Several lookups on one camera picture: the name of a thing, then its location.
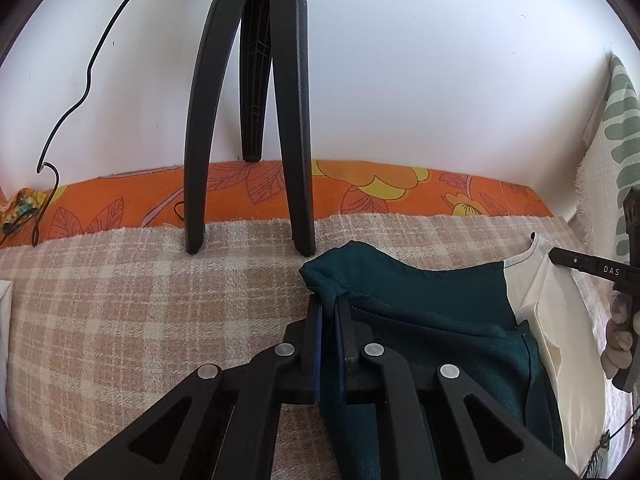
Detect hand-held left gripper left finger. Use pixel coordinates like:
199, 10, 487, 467
65, 297, 322, 480

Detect green striped white cushion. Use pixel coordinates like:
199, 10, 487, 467
572, 52, 640, 261

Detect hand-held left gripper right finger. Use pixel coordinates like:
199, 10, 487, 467
336, 296, 576, 480

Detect beige checked blanket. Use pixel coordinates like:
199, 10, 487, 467
0, 214, 640, 480

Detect colourful scarf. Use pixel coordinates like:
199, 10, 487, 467
0, 187, 43, 236

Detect person's right hand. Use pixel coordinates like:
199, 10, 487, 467
602, 294, 636, 377

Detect green and white printed T-shirt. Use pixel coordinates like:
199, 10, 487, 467
298, 232, 608, 480

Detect white folded garment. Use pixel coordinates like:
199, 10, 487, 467
0, 280, 14, 416

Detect orange floral cloth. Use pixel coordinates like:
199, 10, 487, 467
0, 159, 566, 251

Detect black cable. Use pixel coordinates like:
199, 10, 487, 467
30, 0, 165, 248

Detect black tripod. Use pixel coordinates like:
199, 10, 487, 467
183, 0, 317, 257

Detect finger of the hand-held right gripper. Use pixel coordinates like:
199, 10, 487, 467
548, 247, 640, 281
617, 187, 640, 267

